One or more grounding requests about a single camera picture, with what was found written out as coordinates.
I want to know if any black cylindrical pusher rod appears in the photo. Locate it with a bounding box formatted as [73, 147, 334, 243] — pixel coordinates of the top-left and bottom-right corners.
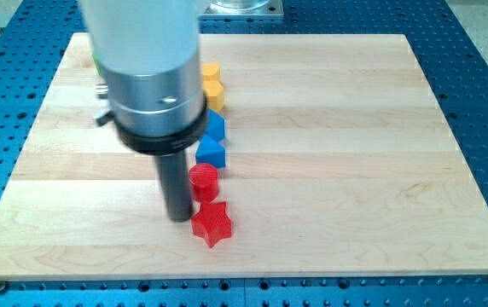
[154, 151, 193, 223]

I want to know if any blue perforated table plate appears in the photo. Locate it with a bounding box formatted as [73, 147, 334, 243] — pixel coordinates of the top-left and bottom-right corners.
[0, 1, 488, 306]

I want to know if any light wooden board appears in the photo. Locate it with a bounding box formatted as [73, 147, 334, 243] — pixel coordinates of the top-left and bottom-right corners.
[0, 33, 488, 281]

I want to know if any red cylinder block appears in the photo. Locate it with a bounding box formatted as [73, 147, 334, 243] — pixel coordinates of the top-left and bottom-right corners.
[189, 163, 219, 203]

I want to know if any red star block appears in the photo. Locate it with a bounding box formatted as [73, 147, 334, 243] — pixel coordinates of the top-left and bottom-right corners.
[191, 201, 232, 248]

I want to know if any yellow heart block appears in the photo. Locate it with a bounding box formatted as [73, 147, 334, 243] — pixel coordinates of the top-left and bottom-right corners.
[201, 61, 221, 81]

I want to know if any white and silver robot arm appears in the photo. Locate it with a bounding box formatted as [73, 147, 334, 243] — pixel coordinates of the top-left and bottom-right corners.
[78, 0, 209, 222]

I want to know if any blue block rear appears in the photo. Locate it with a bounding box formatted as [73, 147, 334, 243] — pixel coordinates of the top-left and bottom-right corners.
[206, 109, 225, 142]

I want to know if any yellow hexagon block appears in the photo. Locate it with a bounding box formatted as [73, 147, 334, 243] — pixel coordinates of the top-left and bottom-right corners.
[203, 80, 225, 112]

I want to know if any green circle block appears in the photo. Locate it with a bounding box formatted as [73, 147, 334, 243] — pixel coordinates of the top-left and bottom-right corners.
[91, 52, 103, 78]

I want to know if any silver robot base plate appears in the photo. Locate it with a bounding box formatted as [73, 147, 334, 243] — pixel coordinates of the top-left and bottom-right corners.
[200, 0, 284, 20]

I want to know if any blue triangle block front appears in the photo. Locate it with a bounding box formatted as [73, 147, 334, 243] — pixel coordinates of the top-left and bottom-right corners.
[195, 136, 226, 169]

